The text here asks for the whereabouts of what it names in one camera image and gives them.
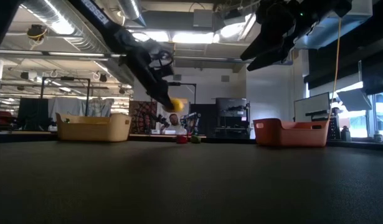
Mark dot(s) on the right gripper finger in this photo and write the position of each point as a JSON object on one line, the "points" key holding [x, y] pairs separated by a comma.
{"points": [[267, 59], [259, 46]]}

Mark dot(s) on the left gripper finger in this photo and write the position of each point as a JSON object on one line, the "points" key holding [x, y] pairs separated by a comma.
{"points": [[164, 90], [152, 90]]}

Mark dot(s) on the yellow toy lemon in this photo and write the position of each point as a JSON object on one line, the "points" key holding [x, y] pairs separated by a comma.
{"points": [[178, 105]]}

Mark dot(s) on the red toy pepper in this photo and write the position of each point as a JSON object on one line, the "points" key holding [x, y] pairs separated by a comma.
{"points": [[182, 139]]}

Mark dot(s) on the green toy pepper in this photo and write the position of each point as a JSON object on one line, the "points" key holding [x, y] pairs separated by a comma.
{"points": [[195, 139]]}

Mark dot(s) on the black background robot arm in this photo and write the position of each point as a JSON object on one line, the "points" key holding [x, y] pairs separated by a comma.
{"points": [[161, 119]]}

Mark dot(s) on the person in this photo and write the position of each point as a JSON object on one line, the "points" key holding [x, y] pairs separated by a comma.
{"points": [[174, 124]]}

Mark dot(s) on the ceiling light panel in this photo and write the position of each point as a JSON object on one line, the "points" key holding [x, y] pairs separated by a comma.
{"points": [[194, 38]]}

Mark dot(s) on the blue patterned cloth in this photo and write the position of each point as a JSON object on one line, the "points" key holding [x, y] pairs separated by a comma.
{"points": [[99, 107]]}

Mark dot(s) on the black equipment rack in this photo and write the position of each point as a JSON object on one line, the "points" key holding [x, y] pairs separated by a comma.
{"points": [[231, 105]]}

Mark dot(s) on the grey ceiling box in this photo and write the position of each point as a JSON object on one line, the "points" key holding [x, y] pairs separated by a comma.
{"points": [[203, 18]]}

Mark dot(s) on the whiteboard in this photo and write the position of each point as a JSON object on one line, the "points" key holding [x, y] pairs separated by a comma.
{"points": [[311, 107]]}

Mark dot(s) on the yellow plastic basket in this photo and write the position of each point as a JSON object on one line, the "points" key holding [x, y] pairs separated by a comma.
{"points": [[93, 129]]}

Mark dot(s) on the orange plastic basket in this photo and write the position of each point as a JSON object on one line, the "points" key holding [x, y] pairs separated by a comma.
{"points": [[287, 135]]}

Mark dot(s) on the white hanging cloth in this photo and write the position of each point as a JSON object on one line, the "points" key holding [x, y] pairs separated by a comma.
{"points": [[66, 107]]}

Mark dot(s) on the black mesh organiser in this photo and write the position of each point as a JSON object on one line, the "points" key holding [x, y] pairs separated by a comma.
{"points": [[334, 127]]}

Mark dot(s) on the black table mat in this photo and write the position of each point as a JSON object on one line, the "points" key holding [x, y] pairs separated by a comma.
{"points": [[191, 186]]}

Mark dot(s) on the dark bottle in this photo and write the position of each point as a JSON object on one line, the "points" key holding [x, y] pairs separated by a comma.
{"points": [[345, 134]]}

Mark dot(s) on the small jar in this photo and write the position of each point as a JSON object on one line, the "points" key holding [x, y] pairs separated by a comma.
{"points": [[378, 137]]}

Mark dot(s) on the black gantry frame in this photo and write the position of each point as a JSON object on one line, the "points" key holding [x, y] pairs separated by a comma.
{"points": [[65, 78], [188, 84]]}

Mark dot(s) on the patterned wall tapestry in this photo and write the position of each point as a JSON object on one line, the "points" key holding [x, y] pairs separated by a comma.
{"points": [[141, 115]]}

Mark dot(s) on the silver round ventilation duct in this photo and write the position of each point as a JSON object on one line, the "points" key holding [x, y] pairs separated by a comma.
{"points": [[130, 9]]}

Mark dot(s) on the large spiral duct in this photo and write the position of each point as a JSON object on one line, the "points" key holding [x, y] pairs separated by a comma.
{"points": [[73, 34]]}

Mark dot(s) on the black ceiling camera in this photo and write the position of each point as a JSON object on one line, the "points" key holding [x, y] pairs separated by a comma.
{"points": [[36, 32]]}

